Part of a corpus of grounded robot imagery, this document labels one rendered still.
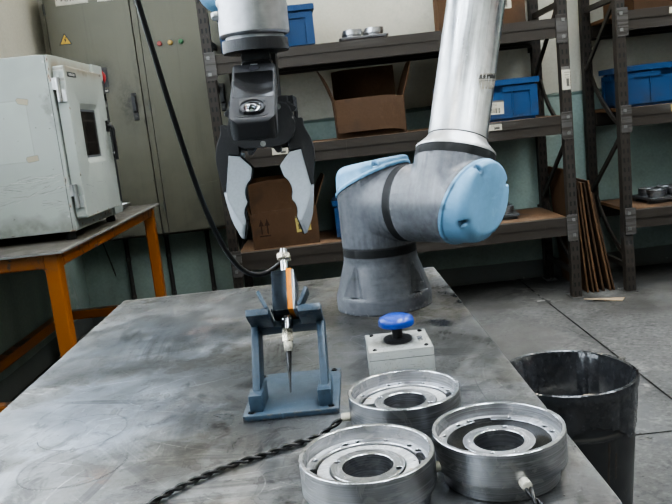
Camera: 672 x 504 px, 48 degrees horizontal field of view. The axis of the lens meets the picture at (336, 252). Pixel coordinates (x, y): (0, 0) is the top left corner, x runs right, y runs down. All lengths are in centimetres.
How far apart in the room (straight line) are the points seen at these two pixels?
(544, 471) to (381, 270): 59
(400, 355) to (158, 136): 373
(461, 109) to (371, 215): 20
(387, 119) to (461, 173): 307
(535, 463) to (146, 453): 37
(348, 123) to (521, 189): 128
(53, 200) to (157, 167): 171
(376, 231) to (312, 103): 352
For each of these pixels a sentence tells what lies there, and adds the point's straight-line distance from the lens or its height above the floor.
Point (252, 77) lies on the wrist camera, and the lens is 80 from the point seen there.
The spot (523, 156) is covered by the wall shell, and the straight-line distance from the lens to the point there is 478.
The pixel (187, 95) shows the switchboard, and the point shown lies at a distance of 443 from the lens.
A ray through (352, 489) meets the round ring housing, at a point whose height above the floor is 84.
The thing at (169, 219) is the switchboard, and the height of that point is 64.
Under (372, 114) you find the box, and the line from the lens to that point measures 408.
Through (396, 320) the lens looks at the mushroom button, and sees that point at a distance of 83.
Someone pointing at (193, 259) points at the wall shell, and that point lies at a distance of 474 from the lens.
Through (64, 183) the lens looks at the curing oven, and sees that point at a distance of 282.
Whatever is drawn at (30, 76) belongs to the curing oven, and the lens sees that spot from 284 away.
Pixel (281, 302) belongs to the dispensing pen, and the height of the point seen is 91.
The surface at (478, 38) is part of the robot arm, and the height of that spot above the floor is 119.
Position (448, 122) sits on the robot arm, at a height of 107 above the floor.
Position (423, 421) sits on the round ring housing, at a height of 83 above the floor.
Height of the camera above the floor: 109
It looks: 10 degrees down
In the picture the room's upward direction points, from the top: 6 degrees counter-clockwise
